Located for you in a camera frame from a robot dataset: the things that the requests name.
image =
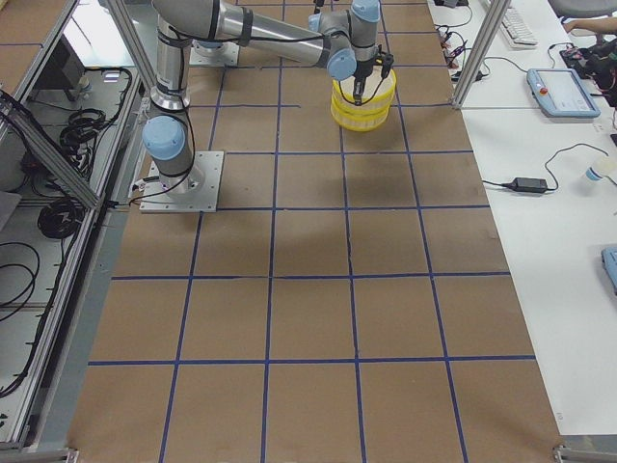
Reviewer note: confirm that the white keyboard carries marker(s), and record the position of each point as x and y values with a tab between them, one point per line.
515	31

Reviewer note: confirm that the paper cup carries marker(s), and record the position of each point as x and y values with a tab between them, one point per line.
600	170

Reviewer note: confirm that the yellow steamer bottom layer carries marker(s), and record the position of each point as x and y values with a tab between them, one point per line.
358	122

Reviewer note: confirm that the aluminium frame post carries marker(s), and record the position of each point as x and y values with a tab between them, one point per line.
481	45

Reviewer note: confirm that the black power adapter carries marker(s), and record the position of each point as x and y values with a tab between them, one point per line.
529	185

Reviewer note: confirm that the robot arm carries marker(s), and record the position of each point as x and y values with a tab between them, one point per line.
344	43

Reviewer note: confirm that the yellow steamer layer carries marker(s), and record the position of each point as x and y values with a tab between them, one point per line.
358	122
377	95

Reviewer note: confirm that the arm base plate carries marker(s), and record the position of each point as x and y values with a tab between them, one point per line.
214	55
198	192

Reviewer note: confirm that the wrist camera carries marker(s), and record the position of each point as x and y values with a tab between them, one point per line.
384	60

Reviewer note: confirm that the yellow steamer top layer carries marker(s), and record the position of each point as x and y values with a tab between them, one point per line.
377	95

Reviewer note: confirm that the blue teach pendant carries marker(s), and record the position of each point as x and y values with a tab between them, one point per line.
560	94
609	262

